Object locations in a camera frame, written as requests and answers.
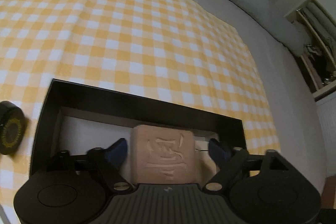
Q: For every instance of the yellow white checkered cloth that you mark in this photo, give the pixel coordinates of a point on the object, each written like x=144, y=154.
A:
x=171, y=50

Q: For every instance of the white shelf unit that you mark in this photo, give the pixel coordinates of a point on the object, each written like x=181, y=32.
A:
x=317, y=61

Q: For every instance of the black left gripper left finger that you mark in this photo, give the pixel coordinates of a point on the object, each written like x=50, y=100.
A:
x=115, y=154

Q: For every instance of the carved wooden square block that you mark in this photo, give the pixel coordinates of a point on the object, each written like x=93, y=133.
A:
x=160, y=155

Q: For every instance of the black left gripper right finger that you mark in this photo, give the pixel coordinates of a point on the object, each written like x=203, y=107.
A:
x=223, y=155

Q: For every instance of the black cardboard box tray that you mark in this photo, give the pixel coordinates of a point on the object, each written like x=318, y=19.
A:
x=120, y=109

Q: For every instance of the black round tin gold emblem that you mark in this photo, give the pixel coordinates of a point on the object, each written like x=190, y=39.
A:
x=13, y=126

